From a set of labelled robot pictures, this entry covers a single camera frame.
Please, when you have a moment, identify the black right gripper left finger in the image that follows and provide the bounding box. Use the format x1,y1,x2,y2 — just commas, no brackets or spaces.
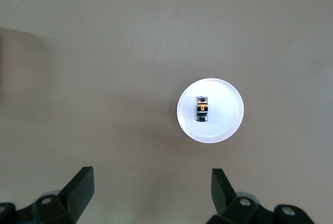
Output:
0,166,95,224

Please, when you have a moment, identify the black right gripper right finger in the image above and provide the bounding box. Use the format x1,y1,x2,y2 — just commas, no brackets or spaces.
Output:
207,167,316,224

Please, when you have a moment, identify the pink round plate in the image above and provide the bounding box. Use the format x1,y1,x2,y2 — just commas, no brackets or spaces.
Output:
176,77,245,144

